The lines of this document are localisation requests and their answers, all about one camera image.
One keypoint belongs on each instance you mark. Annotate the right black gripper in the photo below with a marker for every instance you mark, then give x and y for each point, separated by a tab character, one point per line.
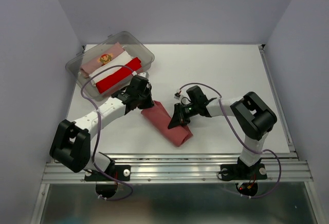
178	117

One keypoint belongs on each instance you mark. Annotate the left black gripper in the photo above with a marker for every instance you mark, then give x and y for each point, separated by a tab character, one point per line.
149	104

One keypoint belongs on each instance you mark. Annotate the dusty red t shirt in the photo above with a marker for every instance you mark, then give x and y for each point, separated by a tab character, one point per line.
160	119

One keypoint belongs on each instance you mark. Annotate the clear plastic storage bin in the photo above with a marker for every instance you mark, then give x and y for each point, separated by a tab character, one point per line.
133	48

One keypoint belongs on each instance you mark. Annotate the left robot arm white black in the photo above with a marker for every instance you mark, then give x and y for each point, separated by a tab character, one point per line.
71	145

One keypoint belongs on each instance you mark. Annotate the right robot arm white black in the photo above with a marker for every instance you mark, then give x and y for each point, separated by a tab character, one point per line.
255	118

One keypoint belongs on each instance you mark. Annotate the red rolled t shirt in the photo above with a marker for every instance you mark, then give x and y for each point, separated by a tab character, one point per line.
114	78

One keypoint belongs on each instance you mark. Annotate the pink rolled mario t shirt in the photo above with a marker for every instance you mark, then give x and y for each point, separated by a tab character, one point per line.
105	57

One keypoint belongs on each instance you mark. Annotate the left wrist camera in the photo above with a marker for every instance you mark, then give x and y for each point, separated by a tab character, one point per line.
145	74

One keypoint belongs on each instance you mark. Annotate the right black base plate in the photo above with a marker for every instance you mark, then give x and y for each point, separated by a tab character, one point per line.
230	172

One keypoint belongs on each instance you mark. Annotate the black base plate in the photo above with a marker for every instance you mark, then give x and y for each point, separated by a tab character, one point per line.
119	172
230	172

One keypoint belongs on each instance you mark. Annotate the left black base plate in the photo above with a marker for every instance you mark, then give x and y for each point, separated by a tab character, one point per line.
119	172

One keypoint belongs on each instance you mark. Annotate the aluminium frame rail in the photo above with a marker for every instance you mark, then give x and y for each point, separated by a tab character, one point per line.
202	168

